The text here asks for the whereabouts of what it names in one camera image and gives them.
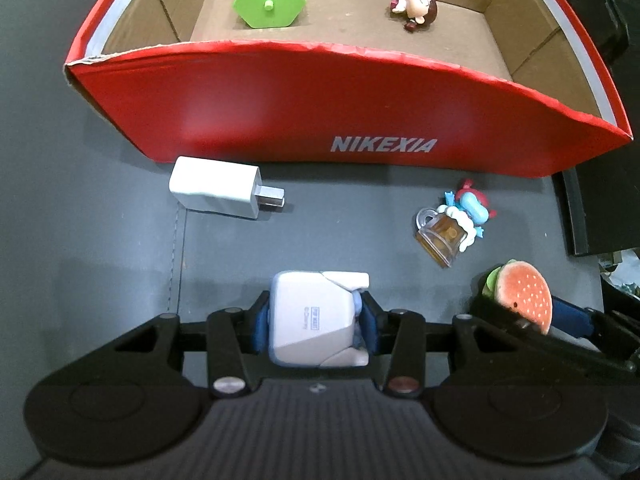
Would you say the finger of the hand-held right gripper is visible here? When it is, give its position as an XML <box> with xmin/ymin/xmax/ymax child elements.
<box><xmin>470</xmin><ymin>292</ymin><xmax>640</xmax><ymax>376</ymax></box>
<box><xmin>550</xmin><ymin>297</ymin><xmax>640</xmax><ymax>347</ymax></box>

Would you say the burger toy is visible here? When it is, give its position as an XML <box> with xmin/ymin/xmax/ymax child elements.
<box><xmin>482</xmin><ymin>259</ymin><xmax>553</xmax><ymax>336</ymax></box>

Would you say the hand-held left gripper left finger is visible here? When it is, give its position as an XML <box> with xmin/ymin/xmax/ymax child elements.
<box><xmin>100</xmin><ymin>292</ymin><xmax>273</xmax><ymax>398</ymax></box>

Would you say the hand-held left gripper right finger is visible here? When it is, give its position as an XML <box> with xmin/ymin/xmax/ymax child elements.
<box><xmin>357</xmin><ymin>292</ymin><xmax>531</xmax><ymax>398</ymax></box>

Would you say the grey desk mat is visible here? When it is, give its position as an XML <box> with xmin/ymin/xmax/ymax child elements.
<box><xmin>0</xmin><ymin>60</ymin><xmax>608</xmax><ymax>401</ymax></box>

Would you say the brown-haired doll figurine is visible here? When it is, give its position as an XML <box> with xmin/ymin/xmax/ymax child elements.
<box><xmin>387</xmin><ymin>0</ymin><xmax>443</xmax><ymax>33</ymax></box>

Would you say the blue figurine with beer mug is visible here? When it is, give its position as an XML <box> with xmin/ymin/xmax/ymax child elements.
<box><xmin>415</xmin><ymin>177</ymin><xmax>498</xmax><ymax>264</ymax></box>

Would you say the red cardboard shoe box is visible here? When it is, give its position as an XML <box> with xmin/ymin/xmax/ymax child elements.
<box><xmin>64</xmin><ymin>0</ymin><xmax>635</xmax><ymax>179</ymax></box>

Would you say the white wall charger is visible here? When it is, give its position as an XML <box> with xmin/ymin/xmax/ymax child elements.
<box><xmin>169</xmin><ymin>156</ymin><xmax>287</xmax><ymax>220</ymax></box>

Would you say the white and blue cube toy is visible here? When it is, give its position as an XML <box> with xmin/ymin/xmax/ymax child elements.
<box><xmin>268</xmin><ymin>270</ymin><xmax>371</xmax><ymax>368</ymax></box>

